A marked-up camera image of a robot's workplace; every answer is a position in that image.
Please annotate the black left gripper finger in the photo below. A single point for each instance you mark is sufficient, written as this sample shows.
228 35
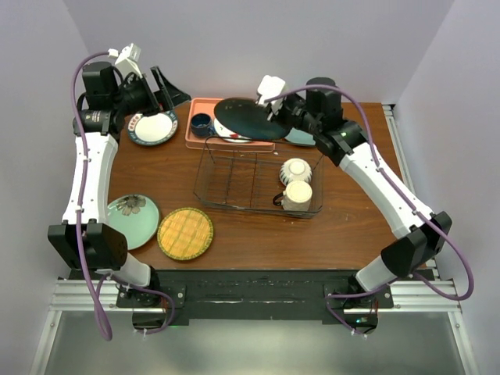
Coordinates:
156 88
171 95

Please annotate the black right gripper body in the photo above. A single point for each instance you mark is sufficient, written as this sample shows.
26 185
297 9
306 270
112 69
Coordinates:
293 112

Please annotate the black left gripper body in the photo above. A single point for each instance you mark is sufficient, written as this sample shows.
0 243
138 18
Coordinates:
137 98

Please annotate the white bowl blue striped outside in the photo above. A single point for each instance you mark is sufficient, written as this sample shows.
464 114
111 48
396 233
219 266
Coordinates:
295 169

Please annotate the dark teal speckled plate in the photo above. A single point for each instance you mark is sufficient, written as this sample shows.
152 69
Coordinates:
243 116

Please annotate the black wire dish rack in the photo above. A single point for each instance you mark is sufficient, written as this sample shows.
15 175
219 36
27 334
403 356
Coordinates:
236 176

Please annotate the cream white mug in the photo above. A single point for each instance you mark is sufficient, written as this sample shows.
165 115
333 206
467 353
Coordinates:
297 196

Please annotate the mint green flower plate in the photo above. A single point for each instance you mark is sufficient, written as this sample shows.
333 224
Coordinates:
136 216

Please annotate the yellow woven round coaster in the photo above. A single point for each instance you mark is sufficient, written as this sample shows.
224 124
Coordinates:
185 234

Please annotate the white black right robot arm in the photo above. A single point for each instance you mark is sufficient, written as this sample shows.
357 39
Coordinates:
342 133

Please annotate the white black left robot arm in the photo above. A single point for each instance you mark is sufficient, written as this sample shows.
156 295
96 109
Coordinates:
84 239

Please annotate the salmon pink plastic tray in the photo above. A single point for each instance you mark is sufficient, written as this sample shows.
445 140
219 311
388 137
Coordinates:
207 105

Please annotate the grey green round plate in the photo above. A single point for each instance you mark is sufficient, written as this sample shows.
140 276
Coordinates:
301 138

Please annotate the white plate dark patterned rim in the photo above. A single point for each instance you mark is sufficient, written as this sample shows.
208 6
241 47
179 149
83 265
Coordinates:
152 130

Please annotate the dark blue mug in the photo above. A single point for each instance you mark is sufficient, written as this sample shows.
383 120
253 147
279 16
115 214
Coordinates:
201 125

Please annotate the white watermelon pattern plate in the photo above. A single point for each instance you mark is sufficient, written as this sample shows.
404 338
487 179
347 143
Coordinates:
228 135

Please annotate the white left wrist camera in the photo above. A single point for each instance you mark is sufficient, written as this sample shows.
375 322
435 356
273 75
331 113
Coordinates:
126 61

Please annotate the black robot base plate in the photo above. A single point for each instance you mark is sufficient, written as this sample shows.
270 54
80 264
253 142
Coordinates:
271 295

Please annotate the aluminium frame rail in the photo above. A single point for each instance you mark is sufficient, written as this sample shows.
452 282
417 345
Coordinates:
410 295

